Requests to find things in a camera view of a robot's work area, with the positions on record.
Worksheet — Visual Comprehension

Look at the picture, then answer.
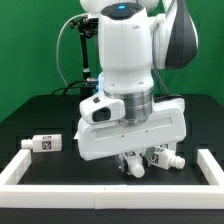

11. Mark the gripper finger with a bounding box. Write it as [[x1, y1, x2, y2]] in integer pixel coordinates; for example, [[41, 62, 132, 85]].
[[143, 149, 154, 166], [117, 156, 125, 172]]

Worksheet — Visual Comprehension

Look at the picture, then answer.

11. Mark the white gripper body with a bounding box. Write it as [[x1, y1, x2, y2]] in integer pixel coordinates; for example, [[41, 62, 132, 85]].
[[78, 98, 186, 160]]

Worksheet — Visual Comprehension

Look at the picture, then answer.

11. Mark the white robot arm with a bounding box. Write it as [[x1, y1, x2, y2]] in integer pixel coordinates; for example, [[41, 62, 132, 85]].
[[78, 0, 198, 178]]

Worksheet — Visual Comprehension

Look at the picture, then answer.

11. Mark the white U-shaped fence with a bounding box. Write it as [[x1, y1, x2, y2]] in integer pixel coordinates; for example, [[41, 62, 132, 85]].
[[0, 149, 224, 209]]

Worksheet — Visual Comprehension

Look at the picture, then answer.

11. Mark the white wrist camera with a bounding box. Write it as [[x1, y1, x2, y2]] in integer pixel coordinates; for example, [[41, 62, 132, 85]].
[[80, 94, 125, 124]]

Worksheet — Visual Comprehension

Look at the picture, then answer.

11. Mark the black camera stand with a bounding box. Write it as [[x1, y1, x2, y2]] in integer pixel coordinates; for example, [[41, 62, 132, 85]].
[[70, 16, 98, 99]]

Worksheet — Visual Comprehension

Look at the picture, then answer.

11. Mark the grey cable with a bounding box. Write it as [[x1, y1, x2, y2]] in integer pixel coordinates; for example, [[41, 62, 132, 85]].
[[55, 13, 88, 88]]

